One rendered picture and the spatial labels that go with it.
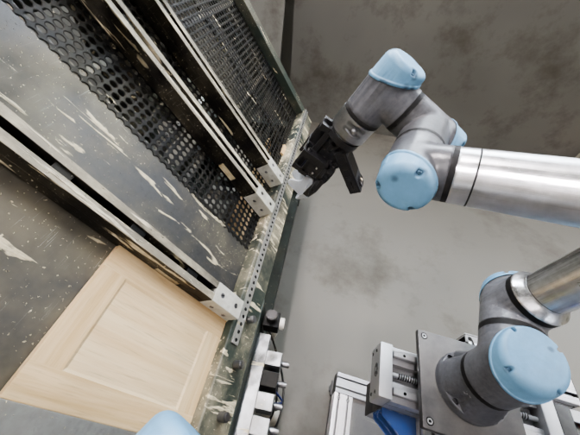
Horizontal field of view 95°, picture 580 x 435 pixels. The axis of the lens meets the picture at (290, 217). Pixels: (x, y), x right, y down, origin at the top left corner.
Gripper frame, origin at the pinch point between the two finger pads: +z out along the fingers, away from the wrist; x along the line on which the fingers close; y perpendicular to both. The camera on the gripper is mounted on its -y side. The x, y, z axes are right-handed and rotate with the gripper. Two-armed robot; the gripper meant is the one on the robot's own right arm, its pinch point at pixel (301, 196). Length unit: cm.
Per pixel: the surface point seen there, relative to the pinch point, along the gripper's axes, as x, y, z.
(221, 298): 17.9, 1.4, 35.7
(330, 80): -298, -6, 81
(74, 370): 46, 22, 28
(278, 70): -129, 35, 35
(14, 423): 55, 24, 23
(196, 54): -49, 54, 14
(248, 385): 32, -22, 53
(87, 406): 50, 16, 30
